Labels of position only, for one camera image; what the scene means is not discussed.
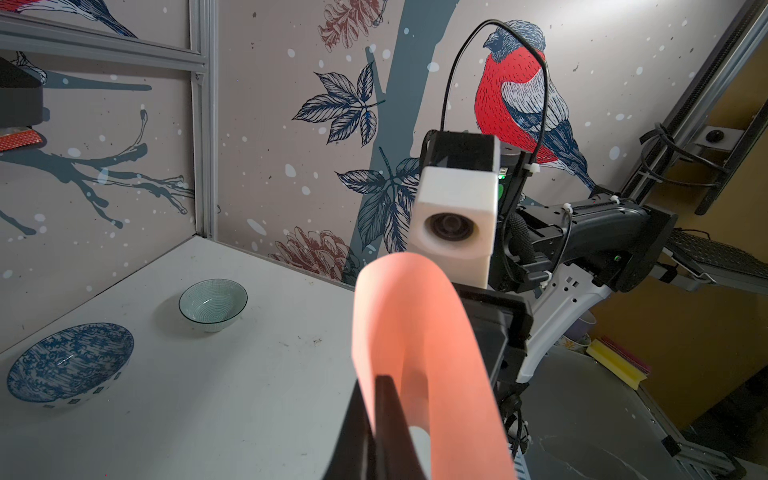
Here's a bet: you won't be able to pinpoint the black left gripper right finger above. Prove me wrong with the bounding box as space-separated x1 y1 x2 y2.
374 376 426 480

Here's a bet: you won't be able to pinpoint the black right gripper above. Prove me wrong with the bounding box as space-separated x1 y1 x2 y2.
455 284 533 390

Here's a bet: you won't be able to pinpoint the yellow sponge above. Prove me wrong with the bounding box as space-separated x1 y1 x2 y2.
586 336 651 391

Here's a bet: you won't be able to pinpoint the black keyboard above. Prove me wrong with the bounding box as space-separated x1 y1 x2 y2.
666 229 767 280

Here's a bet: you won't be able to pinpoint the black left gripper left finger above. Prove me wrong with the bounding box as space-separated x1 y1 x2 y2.
322 382 376 480

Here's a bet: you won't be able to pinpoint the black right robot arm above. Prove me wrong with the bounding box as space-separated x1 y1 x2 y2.
457 151 677 457

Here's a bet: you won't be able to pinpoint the teal striped ceramic bowl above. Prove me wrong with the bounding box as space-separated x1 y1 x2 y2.
178 278 248 333

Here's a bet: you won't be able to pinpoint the blue patterned ceramic bowl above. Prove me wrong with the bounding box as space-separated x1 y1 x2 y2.
6 322 135 410

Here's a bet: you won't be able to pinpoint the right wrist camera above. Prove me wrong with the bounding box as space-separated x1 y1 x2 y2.
407 130 501 289

